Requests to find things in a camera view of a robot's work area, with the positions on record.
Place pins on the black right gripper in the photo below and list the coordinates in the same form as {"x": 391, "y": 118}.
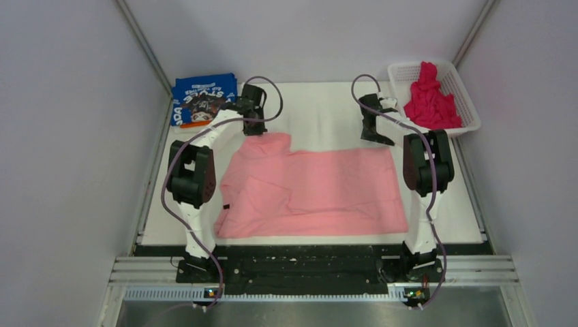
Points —
{"x": 382, "y": 139}

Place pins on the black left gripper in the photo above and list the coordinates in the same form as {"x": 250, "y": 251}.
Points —
{"x": 258, "y": 130}

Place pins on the light pink t-shirt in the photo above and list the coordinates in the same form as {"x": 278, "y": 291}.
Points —
{"x": 270, "y": 190}

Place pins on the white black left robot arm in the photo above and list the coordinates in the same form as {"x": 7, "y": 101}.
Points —
{"x": 192, "y": 179}

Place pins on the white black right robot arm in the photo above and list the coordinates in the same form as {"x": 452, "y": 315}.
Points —
{"x": 427, "y": 169}

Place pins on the folded blue printed t-shirt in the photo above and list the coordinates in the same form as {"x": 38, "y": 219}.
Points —
{"x": 199, "y": 98}

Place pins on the white plastic laundry basket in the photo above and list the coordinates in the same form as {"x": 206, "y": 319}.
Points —
{"x": 402, "y": 75}

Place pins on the magenta t-shirt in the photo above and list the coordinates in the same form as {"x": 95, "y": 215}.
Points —
{"x": 428, "y": 106}

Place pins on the folded white orange t-shirt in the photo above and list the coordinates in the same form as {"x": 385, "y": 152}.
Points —
{"x": 190, "y": 128}

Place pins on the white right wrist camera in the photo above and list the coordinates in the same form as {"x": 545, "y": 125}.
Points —
{"x": 388, "y": 104}

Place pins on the aluminium rail frame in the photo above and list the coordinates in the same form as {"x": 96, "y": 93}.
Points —
{"x": 480, "y": 290}

